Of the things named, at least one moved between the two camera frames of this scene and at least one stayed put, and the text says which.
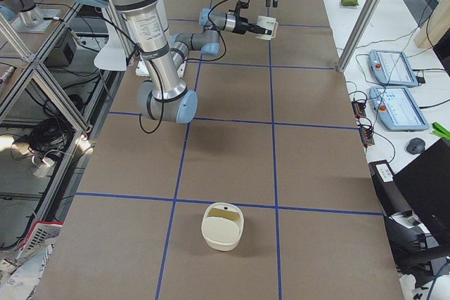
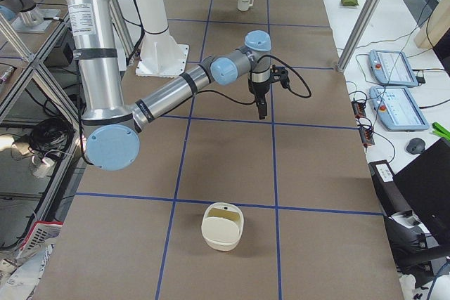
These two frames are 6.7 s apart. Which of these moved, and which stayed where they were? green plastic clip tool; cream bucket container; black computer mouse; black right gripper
Moved: black right gripper
Stayed: black computer mouse; cream bucket container; green plastic clip tool
